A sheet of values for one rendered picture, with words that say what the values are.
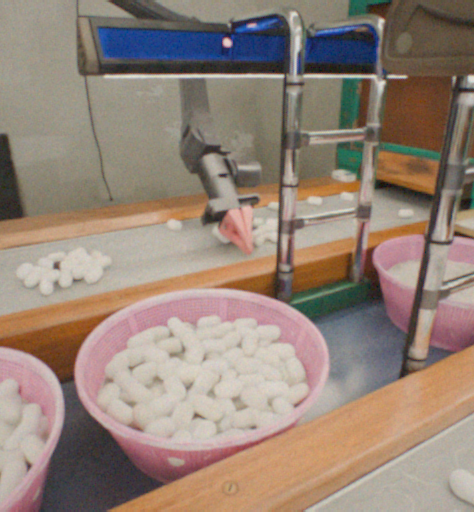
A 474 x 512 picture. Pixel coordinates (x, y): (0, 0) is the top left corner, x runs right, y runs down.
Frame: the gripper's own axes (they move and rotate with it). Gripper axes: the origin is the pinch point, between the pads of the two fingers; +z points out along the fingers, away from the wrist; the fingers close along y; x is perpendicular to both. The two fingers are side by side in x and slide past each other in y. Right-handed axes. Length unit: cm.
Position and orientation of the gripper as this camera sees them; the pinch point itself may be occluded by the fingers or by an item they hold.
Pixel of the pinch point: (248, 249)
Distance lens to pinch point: 73.7
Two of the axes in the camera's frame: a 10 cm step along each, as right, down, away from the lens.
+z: 3.8, 8.5, -3.7
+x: -3.1, 5.0, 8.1
